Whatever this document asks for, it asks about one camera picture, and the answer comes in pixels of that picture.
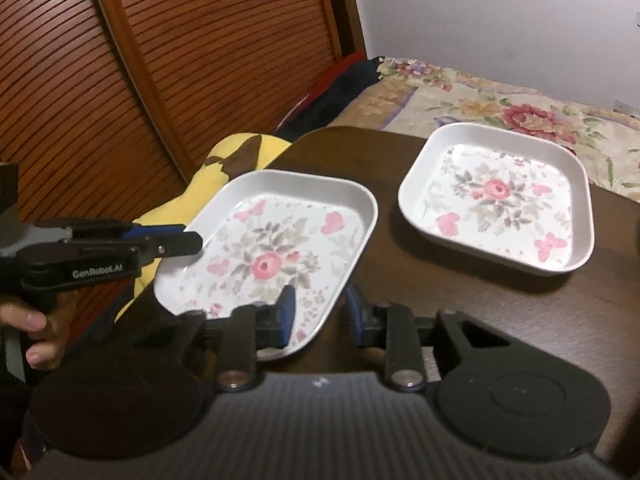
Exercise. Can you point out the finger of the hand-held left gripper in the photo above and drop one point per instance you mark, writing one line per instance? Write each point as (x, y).
(175, 246)
(150, 230)

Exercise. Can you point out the person's left hand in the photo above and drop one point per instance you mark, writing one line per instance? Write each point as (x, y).
(30, 321)

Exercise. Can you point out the white wall outlet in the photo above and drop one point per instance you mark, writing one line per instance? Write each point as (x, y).
(625, 107)

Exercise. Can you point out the white floral square plate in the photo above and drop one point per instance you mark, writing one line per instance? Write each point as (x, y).
(270, 240)
(500, 195)

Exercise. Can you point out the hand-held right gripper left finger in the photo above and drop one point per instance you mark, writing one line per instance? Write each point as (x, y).
(287, 312)

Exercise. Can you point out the red and navy clothes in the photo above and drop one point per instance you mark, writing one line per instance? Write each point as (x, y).
(340, 90)

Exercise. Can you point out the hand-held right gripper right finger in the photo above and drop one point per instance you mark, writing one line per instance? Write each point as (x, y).
(353, 310)

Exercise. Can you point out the yellow printed cloth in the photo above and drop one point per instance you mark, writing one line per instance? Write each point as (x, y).
(165, 200)

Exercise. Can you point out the floral bed blanket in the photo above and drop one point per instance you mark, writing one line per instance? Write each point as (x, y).
(500, 105)

